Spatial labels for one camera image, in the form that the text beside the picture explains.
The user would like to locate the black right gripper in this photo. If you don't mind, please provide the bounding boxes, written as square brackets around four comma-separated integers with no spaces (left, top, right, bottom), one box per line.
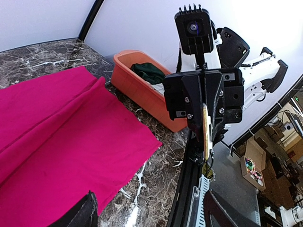
[163,68,244,142]

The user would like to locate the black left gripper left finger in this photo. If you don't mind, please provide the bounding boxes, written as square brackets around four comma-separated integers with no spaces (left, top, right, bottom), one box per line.
[50,191,98,227]

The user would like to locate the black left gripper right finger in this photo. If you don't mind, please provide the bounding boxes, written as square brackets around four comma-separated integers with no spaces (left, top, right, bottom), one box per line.
[204,190,258,227]

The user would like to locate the magenta t-shirt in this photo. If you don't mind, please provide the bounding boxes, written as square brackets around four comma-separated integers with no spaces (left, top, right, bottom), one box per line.
[0,67,161,227]

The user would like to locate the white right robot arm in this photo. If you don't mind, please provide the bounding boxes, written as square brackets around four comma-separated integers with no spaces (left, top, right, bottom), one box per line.
[163,20,287,143]

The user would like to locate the white garment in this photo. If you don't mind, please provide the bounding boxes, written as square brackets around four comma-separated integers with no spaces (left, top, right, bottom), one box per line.
[151,83,165,95]

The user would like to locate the orange plastic basket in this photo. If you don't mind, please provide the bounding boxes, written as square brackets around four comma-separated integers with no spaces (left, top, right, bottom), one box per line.
[110,50,187,132]

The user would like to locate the dark green garment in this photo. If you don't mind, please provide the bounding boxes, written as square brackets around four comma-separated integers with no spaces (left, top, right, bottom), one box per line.
[130,62,165,85]

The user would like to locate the cardboard box with items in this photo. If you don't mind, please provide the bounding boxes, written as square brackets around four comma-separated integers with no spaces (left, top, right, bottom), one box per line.
[240,156,266,191]

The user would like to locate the white slotted cable duct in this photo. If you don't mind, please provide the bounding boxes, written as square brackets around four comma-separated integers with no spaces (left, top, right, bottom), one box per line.
[187,175,210,227]

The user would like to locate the black front rail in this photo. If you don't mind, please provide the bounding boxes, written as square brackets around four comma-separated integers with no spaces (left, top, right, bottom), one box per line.
[167,131,204,227]

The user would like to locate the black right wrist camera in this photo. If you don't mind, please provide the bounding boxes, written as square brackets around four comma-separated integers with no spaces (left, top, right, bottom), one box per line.
[175,4,214,55]

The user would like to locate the black right frame post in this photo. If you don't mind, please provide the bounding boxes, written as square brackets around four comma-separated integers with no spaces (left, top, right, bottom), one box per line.
[78,0,104,42]

